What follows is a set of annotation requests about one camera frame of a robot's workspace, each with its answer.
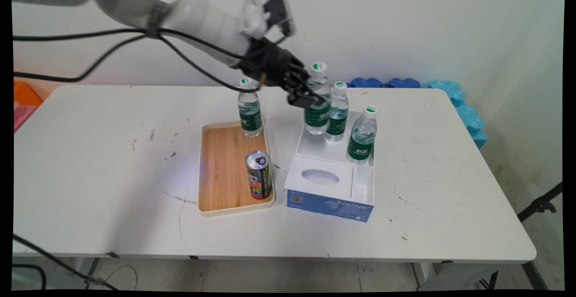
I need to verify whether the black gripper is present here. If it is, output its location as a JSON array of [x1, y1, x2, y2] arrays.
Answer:
[[235, 37, 329, 109]]

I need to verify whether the green label water bottle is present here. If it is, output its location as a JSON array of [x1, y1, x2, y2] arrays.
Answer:
[[346, 105, 378, 165], [238, 77, 264, 138], [304, 61, 333, 135], [325, 81, 350, 143]]

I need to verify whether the black silver drink can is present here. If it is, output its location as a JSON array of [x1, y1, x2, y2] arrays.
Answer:
[[245, 149, 274, 200]]

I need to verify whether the blue white cardboard box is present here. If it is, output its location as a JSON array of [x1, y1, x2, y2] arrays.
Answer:
[[284, 108, 376, 223]]

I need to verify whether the bamboo wooden tray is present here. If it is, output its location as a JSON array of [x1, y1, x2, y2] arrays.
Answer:
[[198, 121, 276, 217]]

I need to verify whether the light blue foam mat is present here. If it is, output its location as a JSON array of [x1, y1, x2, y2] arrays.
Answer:
[[420, 80, 489, 149]]

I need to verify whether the black tripod stand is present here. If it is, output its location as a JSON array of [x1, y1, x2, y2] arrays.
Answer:
[[517, 182, 564, 291]]

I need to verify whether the orange box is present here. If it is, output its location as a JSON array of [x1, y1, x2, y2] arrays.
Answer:
[[13, 80, 44, 108]]

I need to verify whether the pink box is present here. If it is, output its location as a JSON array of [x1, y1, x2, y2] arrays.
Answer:
[[13, 101, 37, 133]]

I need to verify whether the grey table leg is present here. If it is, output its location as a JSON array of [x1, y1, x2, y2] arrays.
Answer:
[[13, 256, 100, 291]]

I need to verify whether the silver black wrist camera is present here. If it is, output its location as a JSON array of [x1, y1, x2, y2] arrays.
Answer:
[[261, 0, 297, 37]]

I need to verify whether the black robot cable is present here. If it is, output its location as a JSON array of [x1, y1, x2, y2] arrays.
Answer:
[[13, 27, 266, 94]]

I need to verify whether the black floor cable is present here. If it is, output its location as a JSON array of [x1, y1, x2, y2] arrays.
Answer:
[[13, 233, 139, 291]]

